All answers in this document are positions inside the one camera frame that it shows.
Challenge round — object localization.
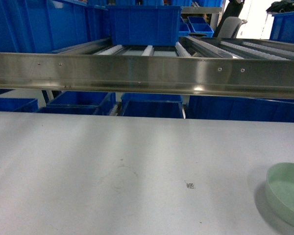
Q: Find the green bowl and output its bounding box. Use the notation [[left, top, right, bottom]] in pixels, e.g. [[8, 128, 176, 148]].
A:
[[265, 163, 294, 226]]

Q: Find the blue crate far right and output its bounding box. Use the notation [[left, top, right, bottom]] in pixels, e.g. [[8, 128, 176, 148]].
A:
[[269, 12, 294, 44]]

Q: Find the white roller track centre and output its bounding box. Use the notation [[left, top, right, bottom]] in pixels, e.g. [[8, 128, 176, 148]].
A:
[[142, 45, 153, 56]]

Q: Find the blue crate lower right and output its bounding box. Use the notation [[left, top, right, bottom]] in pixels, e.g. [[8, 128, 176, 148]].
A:
[[186, 95, 294, 122]]

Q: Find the white roller track right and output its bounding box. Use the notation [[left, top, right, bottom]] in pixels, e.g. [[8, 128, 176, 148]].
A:
[[175, 42, 191, 57]]

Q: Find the large blue crate upper left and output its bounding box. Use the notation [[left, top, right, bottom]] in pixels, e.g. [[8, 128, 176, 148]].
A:
[[0, 0, 110, 53]]

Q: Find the grey office chair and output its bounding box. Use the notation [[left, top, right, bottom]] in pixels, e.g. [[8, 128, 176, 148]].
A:
[[213, 17, 247, 39]]

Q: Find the blue crate lower centre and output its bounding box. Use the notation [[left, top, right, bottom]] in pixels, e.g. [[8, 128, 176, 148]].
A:
[[121, 93, 184, 118]]

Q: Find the small printed code sticker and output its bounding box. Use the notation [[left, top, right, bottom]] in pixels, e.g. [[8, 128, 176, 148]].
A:
[[185, 181, 195, 189]]

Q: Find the blue crate lower left-centre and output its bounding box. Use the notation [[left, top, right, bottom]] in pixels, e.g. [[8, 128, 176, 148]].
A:
[[37, 91, 116, 116]]

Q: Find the small blue bin background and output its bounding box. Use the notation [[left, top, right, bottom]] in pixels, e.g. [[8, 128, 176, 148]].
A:
[[187, 16, 214, 38]]

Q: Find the blue crate on rollers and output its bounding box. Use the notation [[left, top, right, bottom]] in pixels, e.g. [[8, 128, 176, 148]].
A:
[[106, 5, 182, 47]]

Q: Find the stainless steel shelf rack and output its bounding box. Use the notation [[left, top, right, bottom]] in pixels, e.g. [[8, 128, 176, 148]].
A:
[[0, 37, 294, 99]]

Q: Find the white roller track left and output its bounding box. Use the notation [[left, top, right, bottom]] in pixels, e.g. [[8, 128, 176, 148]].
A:
[[94, 45, 123, 55]]

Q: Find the blue crate lower far left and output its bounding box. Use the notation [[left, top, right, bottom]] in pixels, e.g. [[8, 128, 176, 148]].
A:
[[0, 97, 39, 113]]

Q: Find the white roller track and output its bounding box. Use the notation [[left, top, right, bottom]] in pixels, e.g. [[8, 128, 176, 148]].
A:
[[175, 42, 191, 57], [142, 45, 153, 56], [94, 45, 123, 55]]

